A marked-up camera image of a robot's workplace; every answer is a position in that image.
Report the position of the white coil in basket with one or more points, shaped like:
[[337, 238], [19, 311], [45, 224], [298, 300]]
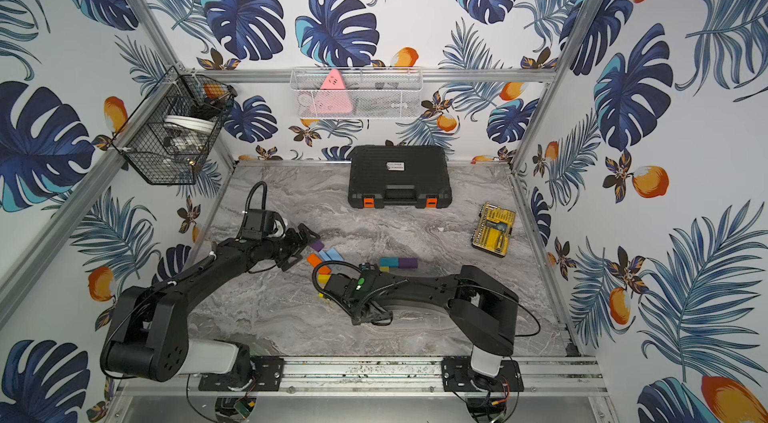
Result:
[[191, 124]]

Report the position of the aluminium front rail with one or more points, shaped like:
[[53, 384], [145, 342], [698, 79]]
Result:
[[394, 377]]

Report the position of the pink triangle object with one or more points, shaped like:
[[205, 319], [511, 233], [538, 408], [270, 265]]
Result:
[[332, 98]]

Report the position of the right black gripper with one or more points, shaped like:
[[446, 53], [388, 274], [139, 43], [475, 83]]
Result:
[[349, 312]]

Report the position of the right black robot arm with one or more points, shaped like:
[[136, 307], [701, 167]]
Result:
[[483, 309]]

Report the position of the orange block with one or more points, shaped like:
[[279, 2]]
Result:
[[314, 260]]

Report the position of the teal block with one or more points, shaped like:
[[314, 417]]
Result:
[[389, 262]]

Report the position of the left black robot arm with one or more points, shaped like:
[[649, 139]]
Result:
[[148, 336]]

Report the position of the yellow screwdriver bit set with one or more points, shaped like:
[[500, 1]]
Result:
[[493, 231]]

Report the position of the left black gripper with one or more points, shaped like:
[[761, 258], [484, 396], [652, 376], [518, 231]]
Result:
[[294, 241]]

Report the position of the black wire basket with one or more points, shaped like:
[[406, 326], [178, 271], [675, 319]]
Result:
[[166, 155]]

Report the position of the light blue block right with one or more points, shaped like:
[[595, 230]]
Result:
[[334, 255]]

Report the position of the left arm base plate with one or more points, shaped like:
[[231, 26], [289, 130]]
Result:
[[252, 374]]

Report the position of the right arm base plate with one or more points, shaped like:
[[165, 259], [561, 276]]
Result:
[[459, 376]]

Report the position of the clear mesh wall shelf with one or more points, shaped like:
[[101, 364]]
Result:
[[376, 93]]

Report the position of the purple block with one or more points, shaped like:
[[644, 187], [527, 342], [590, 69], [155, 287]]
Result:
[[408, 263], [317, 246]]

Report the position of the black plastic tool case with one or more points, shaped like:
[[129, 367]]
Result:
[[410, 176]]

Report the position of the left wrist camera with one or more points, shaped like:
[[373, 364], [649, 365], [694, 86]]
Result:
[[259, 224]]

